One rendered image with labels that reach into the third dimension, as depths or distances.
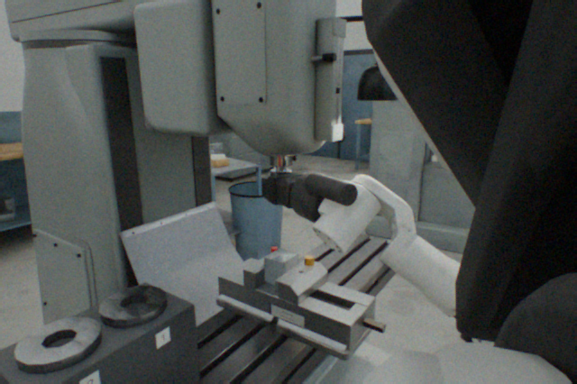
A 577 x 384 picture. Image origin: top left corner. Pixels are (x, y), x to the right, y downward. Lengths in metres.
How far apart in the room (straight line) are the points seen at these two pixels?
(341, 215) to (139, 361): 0.34
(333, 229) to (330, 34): 0.33
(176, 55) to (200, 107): 0.11
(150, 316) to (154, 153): 0.55
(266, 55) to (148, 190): 0.51
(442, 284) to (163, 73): 0.63
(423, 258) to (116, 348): 0.42
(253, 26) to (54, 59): 0.54
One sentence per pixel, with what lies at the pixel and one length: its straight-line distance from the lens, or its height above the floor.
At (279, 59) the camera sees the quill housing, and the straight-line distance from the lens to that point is 0.67.
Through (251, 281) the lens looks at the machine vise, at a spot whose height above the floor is 1.03.
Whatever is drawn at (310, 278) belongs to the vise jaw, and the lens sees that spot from 0.83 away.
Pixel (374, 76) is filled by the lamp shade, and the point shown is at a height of 1.45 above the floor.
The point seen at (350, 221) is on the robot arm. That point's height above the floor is 1.24.
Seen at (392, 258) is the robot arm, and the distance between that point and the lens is 0.59.
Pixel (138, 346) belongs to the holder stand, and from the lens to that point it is 0.56.
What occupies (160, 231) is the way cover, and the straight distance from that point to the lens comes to 1.06.
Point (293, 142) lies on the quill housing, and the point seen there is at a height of 1.34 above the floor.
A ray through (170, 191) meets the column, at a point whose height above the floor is 1.16.
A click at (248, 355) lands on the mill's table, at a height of 0.94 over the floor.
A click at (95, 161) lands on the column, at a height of 1.27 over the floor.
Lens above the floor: 1.43
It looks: 15 degrees down
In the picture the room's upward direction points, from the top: straight up
